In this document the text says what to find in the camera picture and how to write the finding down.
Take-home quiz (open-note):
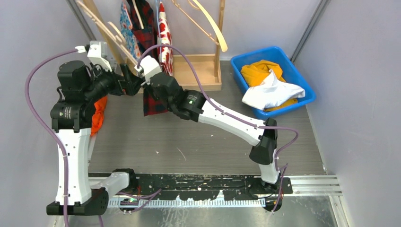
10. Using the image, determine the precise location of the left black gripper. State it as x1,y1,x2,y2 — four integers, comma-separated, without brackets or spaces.
83,62,143,104

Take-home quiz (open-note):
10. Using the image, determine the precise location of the beige plastic hanger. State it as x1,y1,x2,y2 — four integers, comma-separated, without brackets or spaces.
171,0,228,52
76,0,138,66

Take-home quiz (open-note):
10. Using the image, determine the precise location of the blue floral garment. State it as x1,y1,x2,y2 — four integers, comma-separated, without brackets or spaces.
120,0,141,60

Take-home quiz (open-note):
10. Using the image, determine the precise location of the yellow skirt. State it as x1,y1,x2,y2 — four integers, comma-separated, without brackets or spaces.
241,60,298,112

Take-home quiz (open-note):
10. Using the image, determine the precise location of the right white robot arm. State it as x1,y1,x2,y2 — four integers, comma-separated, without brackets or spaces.
144,72,281,194

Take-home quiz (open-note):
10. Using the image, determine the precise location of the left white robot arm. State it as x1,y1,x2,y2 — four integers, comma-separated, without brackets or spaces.
46,61,143,216

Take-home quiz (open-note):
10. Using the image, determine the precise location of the beige hanger under plaid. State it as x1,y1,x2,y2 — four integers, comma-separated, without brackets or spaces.
132,0,144,29

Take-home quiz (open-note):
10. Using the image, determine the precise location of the red black plaid dress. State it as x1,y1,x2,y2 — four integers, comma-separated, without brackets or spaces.
126,0,170,117

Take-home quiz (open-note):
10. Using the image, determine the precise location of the wooden clothes rack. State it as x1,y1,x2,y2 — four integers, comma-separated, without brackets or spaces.
82,0,226,93

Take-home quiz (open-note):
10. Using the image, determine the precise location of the orange cloth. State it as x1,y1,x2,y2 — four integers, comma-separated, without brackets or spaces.
90,96,108,137

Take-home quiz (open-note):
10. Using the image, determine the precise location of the red white floral garment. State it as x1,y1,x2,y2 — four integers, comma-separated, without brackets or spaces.
157,2,173,76

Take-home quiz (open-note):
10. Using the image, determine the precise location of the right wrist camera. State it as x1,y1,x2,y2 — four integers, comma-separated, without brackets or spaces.
134,56,162,85

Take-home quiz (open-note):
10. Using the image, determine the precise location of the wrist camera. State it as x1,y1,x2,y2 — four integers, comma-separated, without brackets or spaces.
75,41,113,72
134,56,162,85

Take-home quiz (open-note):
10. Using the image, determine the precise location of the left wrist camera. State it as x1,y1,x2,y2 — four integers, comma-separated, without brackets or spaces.
75,41,113,72

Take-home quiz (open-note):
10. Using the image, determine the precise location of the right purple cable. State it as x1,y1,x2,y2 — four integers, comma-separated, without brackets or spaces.
136,44,299,214

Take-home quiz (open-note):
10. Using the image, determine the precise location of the purple cable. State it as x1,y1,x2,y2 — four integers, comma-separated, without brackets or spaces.
25,49,164,227
136,44,299,214

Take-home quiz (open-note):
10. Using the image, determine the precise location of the blue wire hanger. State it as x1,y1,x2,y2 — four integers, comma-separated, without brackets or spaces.
155,0,161,44

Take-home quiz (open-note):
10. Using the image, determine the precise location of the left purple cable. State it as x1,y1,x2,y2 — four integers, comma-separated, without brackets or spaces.
25,49,164,227

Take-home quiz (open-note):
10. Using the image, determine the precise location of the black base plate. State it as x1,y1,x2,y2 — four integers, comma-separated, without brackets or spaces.
120,174,293,201

